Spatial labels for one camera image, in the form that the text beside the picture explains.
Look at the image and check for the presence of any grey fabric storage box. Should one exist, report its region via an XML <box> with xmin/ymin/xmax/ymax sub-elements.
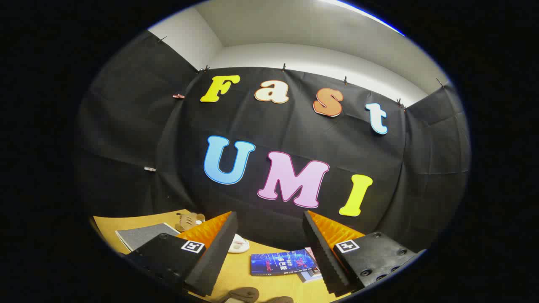
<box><xmin>115</xmin><ymin>223</ymin><xmax>180</xmax><ymax>253</ymax></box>

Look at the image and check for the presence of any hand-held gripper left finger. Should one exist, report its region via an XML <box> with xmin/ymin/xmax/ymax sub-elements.
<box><xmin>126</xmin><ymin>211</ymin><xmax>238</xmax><ymax>297</ymax></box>

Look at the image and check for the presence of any white plush toy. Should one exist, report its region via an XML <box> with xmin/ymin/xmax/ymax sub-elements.
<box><xmin>229</xmin><ymin>234</ymin><xmax>250</xmax><ymax>254</ymax></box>

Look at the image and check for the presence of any dark blue book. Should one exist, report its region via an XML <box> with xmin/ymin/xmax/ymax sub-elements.
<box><xmin>251</xmin><ymin>249</ymin><xmax>316</xmax><ymax>277</ymax></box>

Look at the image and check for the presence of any black backdrop cloth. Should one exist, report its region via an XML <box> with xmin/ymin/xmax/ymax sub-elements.
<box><xmin>76</xmin><ymin>30</ymin><xmax>471</xmax><ymax>253</ymax></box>

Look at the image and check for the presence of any pink cover book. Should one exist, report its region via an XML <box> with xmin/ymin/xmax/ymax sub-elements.
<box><xmin>304</xmin><ymin>247</ymin><xmax>323</xmax><ymax>275</ymax></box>

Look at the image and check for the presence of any brown striped plush toy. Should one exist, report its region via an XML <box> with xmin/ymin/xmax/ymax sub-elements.
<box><xmin>175</xmin><ymin>213</ymin><xmax>206</xmax><ymax>232</ymax></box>

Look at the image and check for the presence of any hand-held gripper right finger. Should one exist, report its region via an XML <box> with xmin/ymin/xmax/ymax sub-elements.
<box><xmin>302</xmin><ymin>210</ymin><xmax>426</xmax><ymax>295</ymax></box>

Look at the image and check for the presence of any light blue book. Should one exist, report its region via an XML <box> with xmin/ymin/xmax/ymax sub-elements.
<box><xmin>297</xmin><ymin>269</ymin><xmax>323</xmax><ymax>283</ymax></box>

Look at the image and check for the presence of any row of black clips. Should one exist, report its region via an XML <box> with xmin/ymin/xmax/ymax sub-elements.
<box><xmin>158</xmin><ymin>36</ymin><xmax>445</xmax><ymax>111</ymax></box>

